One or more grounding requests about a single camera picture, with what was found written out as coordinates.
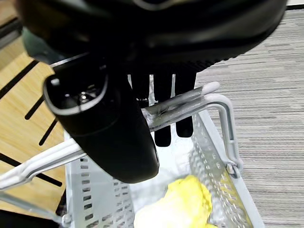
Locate wooden panel with black slots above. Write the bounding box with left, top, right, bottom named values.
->
left=0, top=9, right=69, bottom=220

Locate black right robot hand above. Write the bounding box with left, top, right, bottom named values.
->
left=18, top=0, right=288, bottom=185

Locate white perforated metal basket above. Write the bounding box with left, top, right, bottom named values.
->
left=0, top=82, right=266, bottom=228

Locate yellow leafy vegetable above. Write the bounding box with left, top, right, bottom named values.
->
left=133, top=174, right=214, bottom=228

